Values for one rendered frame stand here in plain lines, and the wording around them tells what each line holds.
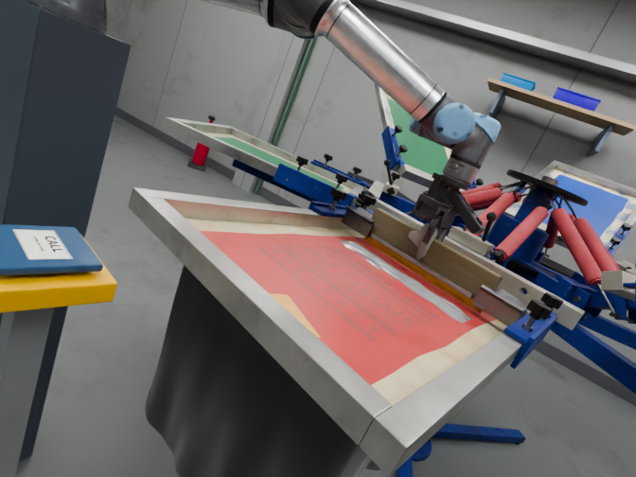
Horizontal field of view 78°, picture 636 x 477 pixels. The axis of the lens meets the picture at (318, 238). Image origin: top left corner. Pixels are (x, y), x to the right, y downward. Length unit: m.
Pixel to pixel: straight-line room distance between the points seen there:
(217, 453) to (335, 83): 4.41
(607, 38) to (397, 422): 4.29
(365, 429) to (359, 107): 4.37
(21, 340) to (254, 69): 5.05
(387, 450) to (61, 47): 0.85
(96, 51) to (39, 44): 0.10
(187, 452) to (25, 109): 0.70
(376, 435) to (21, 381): 0.45
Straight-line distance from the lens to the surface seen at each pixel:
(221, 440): 0.75
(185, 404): 0.83
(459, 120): 0.81
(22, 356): 0.61
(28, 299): 0.51
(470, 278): 0.97
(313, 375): 0.44
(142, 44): 6.94
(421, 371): 0.61
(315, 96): 4.92
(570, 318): 1.16
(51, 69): 0.93
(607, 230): 2.67
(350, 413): 0.43
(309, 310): 0.60
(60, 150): 0.99
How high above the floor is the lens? 1.22
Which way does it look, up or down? 16 degrees down
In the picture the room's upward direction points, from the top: 23 degrees clockwise
